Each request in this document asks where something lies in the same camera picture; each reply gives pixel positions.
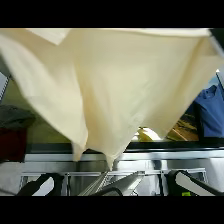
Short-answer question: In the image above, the cream T-shirt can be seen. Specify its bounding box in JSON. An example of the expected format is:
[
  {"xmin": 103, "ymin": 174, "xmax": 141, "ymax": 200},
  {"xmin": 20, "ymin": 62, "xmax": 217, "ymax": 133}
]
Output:
[{"xmin": 0, "ymin": 28, "xmax": 224, "ymax": 171}]

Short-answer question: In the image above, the blue garment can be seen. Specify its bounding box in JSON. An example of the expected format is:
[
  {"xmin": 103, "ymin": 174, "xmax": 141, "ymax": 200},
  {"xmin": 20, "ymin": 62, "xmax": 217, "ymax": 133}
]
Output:
[{"xmin": 184, "ymin": 84, "xmax": 224, "ymax": 139}]

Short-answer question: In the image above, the red garment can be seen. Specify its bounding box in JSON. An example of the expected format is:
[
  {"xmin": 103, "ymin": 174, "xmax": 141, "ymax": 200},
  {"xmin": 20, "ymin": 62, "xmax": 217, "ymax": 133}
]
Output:
[{"xmin": 0, "ymin": 127, "xmax": 29, "ymax": 164}]

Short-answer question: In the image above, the silver frame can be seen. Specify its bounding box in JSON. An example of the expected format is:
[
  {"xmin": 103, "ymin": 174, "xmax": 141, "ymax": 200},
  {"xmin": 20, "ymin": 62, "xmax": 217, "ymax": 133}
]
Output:
[{"xmin": 19, "ymin": 148, "xmax": 224, "ymax": 197}]

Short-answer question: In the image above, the black cable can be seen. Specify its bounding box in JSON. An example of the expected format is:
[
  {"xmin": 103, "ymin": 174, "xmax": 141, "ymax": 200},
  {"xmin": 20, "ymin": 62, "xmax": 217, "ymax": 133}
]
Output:
[{"xmin": 94, "ymin": 186, "xmax": 125, "ymax": 197}]

